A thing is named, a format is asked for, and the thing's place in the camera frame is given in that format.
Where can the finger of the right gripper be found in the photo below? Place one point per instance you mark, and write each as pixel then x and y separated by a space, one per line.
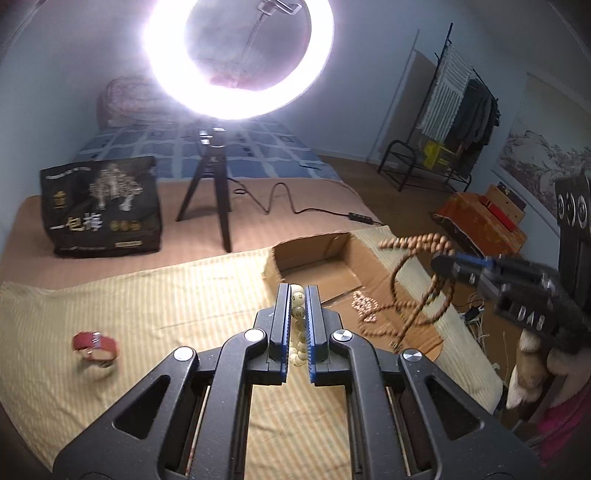
pixel 466 261
pixel 484 281

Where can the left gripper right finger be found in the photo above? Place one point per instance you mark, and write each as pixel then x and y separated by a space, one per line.
pixel 407 418

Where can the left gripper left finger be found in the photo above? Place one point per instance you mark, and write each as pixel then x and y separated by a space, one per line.
pixel 187 418

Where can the brown wooden bead mala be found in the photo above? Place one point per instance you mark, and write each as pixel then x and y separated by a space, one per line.
pixel 415 302

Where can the red strap wristwatch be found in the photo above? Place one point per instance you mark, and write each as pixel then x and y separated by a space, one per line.
pixel 95 347

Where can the right hand in fuzzy glove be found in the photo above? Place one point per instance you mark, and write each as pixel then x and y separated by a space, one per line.
pixel 533 367

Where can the orange cloth covered box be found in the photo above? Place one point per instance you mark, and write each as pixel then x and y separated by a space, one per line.
pixel 475 226

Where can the cardboard box tray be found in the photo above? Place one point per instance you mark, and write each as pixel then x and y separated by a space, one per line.
pixel 343 263

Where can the yellow box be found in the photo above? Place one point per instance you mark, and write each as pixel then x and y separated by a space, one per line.
pixel 437 156

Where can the dark hanging clothes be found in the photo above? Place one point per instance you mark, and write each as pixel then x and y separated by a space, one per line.
pixel 473 126

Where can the black clothes rack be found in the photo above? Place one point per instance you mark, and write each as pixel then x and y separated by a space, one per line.
pixel 402 161

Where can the yellow striped cloth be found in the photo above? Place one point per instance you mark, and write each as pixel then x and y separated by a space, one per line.
pixel 68 354

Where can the striped white towel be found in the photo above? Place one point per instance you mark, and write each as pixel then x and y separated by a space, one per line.
pixel 451 81

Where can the black snack bag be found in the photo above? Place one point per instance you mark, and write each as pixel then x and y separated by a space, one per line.
pixel 110 208

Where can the black tripod stand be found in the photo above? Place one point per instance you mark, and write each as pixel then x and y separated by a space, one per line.
pixel 212 141

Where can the phone holder clamp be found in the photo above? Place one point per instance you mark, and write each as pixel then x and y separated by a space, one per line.
pixel 269 7

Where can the folded floral quilt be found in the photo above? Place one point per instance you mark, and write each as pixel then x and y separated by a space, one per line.
pixel 137 100

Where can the white ring light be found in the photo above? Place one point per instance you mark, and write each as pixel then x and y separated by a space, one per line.
pixel 164 44

